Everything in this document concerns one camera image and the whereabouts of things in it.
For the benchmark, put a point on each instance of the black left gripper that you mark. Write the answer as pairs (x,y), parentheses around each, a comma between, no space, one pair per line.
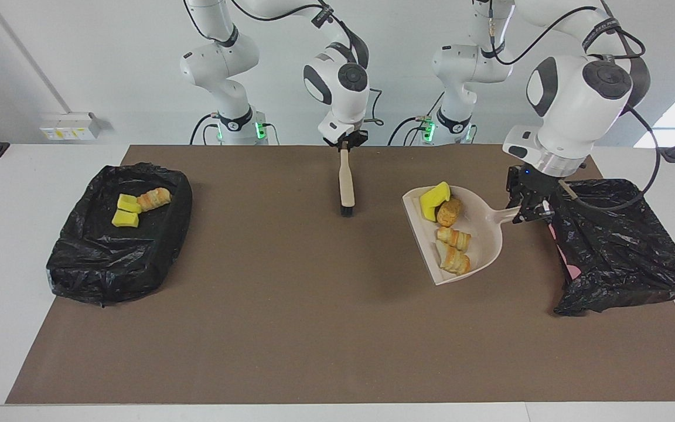
(531,184)

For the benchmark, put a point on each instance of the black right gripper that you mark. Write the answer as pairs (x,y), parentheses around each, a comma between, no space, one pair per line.
(346,138)

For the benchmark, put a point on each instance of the beige plastic dustpan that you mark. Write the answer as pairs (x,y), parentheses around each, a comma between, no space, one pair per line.
(487,240)

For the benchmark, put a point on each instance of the striped toy croissant piece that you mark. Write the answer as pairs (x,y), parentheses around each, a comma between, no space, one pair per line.
(456,262)
(454,237)

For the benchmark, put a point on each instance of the brown toy bread roll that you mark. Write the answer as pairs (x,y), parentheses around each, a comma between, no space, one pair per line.
(449,212)

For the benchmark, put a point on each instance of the yellow sponge piece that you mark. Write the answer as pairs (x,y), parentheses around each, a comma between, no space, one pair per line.
(128,203)
(125,218)
(432,200)

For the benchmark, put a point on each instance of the pale-sided toy croissant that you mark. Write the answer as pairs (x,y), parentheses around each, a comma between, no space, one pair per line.
(153,199)

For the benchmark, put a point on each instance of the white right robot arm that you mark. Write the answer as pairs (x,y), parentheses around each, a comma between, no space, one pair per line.
(337,105)

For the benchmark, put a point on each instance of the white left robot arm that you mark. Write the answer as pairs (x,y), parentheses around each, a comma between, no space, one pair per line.
(578,117)

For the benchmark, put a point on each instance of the pink plastic bin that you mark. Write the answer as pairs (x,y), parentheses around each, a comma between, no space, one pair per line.
(572,271)

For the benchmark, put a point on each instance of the black plastic trash bag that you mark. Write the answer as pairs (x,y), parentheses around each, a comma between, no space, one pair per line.
(109,264)
(619,246)

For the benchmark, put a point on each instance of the brown table mat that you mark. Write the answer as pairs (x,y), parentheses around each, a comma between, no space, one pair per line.
(314,351)

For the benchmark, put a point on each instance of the white wall outlet box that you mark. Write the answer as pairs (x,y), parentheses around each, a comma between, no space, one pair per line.
(71,126)

